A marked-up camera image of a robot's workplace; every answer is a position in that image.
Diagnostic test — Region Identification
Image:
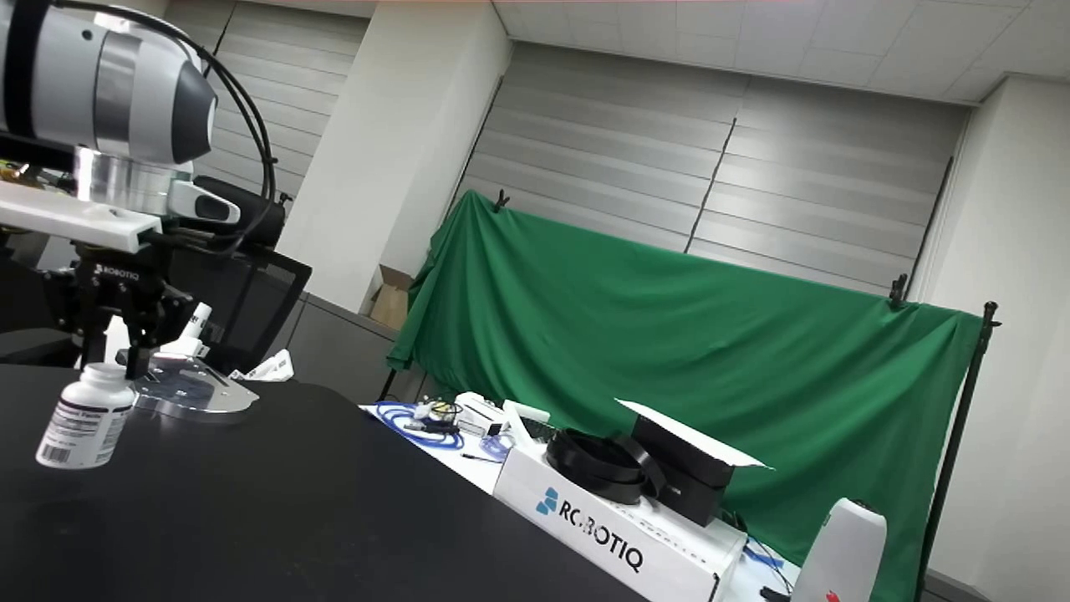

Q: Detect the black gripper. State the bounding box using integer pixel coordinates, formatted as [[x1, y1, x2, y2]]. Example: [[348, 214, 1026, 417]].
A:
[[65, 245, 202, 380]]

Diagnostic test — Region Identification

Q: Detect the white pill bottle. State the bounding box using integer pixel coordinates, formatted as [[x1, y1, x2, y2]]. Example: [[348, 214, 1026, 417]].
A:
[[35, 360, 138, 473]]

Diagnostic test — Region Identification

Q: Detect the white plastic object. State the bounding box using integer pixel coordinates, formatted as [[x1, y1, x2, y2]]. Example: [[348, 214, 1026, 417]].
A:
[[153, 299, 217, 365]]

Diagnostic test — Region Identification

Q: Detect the clear glass bowl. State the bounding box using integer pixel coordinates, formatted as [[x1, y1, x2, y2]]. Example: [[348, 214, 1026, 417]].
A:
[[130, 356, 260, 423]]

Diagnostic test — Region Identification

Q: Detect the black cluttered desk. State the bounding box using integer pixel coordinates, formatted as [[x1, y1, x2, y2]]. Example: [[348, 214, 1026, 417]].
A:
[[0, 132, 87, 365]]

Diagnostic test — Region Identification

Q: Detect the black office chair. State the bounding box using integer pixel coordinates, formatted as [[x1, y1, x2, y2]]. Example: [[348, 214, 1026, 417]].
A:
[[165, 204, 319, 377]]

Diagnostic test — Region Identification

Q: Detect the crumpled white paper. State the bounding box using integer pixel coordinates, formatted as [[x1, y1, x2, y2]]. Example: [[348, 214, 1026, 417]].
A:
[[236, 349, 296, 385]]

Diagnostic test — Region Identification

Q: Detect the white power adapter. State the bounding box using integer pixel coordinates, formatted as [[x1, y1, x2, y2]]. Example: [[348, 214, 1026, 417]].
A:
[[447, 388, 528, 444]]

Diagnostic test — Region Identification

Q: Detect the white Robotiq cardboard box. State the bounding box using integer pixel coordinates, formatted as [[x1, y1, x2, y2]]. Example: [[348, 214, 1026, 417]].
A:
[[493, 428, 748, 602]]

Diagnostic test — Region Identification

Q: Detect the green backdrop cloth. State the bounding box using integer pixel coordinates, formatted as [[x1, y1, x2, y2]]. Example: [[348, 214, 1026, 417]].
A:
[[384, 192, 989, 602]]

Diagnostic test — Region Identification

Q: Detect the black box with white lid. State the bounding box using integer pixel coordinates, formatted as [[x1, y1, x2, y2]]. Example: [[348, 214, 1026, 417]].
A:
[[616, 399, 767, 527]]

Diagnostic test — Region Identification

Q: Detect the white cylinder container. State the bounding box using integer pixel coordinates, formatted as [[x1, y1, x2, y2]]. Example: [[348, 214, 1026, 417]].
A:
[[786, 495, 891, 602]]

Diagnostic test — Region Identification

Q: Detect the black backdrop stand pole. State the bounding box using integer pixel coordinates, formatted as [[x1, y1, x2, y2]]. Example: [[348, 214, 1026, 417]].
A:
[[913, 299, 1003, 590]]

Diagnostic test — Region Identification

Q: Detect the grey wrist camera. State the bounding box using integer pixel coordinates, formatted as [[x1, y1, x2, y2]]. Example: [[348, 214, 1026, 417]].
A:
[[165, 175, 243, 229]]

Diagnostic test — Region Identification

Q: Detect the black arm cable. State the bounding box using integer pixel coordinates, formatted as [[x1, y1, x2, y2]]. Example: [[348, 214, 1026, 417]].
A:
[[65, 0, 281, 253]]

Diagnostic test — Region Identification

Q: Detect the blue coiled cable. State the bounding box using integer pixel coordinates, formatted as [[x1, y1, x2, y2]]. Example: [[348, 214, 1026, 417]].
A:
[[367, 401, 467, 455]]

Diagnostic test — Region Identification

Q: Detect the pale blue cable bundle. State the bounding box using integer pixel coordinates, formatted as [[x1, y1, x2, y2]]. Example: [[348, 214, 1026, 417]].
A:
[[460, 428, 515, 464]]

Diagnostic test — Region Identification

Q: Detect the black coiled strap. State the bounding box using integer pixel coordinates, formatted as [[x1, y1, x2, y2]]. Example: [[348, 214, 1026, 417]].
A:
[[544, 428, 661, 506]]

